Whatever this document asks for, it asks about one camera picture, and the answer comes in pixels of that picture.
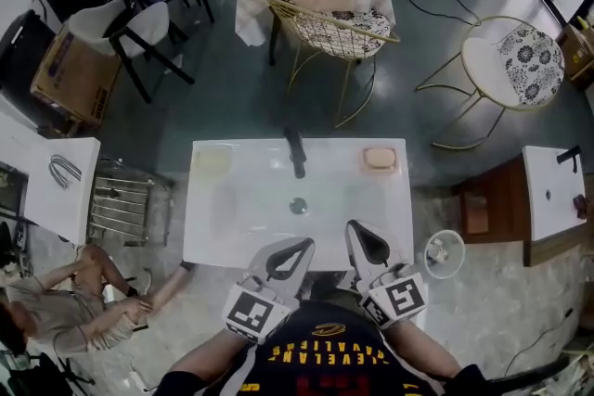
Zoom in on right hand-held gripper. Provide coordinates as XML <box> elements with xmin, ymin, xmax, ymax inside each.
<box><xmin>345</xmin><ymin>221</ymin><xmax>428</xmax><ymax>330</ymax></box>

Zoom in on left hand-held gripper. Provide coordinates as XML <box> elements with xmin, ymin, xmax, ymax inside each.
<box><xmin>221</xmin><ymin>237</ymin><xmax>316</xmax><ymax>347</ymax></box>

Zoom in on pink soap dish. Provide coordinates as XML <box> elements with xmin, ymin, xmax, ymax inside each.
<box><xmin>358</xmin><ymin>146</ymin><xmax>400</xmax><ymax>175</ymax></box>

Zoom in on person's right forearm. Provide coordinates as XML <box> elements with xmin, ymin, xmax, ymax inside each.
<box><xmin>384</xmin><ymin>319</ymin><xmax>463</xmax><ymax>381</ymax></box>

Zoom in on person's left forearm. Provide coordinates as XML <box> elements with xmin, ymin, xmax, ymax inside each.
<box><xmin>178</xmin><ymin>328</ymin><xmax>252</xmax><ymax>386</ymax></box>

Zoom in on white mesh wastebasket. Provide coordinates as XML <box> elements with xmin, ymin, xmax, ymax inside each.
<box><xmin>423</xmin><ymin>229</ymin><xmax>466</xmax><ymax>280</ymax></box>

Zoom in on person's black jersey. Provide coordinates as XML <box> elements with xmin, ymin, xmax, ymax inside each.
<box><xmin>155</xmin><ymin>300</ymin><xmax>488</xmax><ymax>396</ymax></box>

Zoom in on black basin faucet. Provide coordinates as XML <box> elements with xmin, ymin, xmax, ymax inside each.
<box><xmin>283</xmin><ymin>126</ymin><xmax>308</xmax><ymax>180</ymax></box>

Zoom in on wooden vanity with white basin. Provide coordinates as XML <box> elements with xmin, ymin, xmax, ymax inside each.
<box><xmin>452</xmin><ymin>145</ymin><xmax>588</xmax><ymax>268</ymax></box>

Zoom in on yellow sponge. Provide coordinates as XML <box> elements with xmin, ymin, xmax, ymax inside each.
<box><xmin>192</xmin><ymin>147</ymin><xmax>233</xmax><ymax>175</ymax></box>

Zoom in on black vanity faucet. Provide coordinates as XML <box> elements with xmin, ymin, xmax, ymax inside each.
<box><xmin>555</xmin><ymin>145</ymin><xmax>583</xmax><ymax>174</ymax></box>

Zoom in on round gold chair floral cushion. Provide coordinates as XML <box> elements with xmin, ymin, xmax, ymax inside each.
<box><xmin>414</xmin><ymin>16</ymin><xmax>566</xmax><ymax>151</ymax></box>

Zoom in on brown cardboard box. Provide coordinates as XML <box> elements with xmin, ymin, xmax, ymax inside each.
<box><xmin>30</xmin><ymin>25</ymin><xmax>123</xmax><ymax>126</ymax></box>

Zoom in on small cardboard box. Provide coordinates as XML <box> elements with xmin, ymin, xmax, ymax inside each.
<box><xmin>556</xmin><ymin>22</ymin><xmax>594</xmax><ymax>89</ymax></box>

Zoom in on grey chair with black legs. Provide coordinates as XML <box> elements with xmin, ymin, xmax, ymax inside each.
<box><xmin>68</xmin><ymin>0</ymin><xmax>196</xmax><ymax>104</ymax></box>

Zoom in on white washbasin on black frame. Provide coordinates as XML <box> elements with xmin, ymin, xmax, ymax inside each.
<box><xmin>182</xmin><ymin>138</ymin><xmax>415</xmax><ymax>273</ymax></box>

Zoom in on gold wire chair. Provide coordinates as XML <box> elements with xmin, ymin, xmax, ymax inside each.
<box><xmin>264</xmin><ymin>0</ymin><xmax>401</xmax><ymax>130</ymax></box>

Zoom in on braided steel hoses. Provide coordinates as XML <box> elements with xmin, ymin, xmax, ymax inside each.
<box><xmin>48</xmin><ymin>154</ymin><xmax>83</xmax><ymax>190</ymax></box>

